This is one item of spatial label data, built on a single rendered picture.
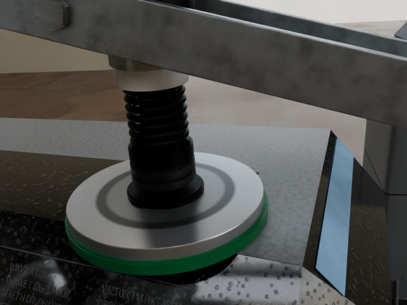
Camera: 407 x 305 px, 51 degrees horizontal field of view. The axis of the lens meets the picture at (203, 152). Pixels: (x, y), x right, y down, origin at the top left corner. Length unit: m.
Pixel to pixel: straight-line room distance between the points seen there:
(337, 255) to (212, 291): 0.13
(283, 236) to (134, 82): 0.21
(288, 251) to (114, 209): 0.18
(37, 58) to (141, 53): 5.86
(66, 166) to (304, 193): 0.33
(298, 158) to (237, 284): 0.25
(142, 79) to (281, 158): 0.27
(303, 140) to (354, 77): 0.33
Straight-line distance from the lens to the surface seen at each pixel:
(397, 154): 1.42
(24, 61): 6.32
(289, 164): 0.58
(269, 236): 0.44
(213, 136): 0.69
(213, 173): 0.50
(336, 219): 0.51
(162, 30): 0.35
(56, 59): 6.08
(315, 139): 0.67
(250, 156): 0.61
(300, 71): 0.34
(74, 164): 0.65
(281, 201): 0.50
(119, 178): 0.52
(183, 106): 0.43
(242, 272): 0.41
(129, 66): 0.39
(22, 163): 0.69
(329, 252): 0.46
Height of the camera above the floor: 1.11
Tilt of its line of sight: 23 degrees down
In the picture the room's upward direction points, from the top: 4 degrees counter-clockwise
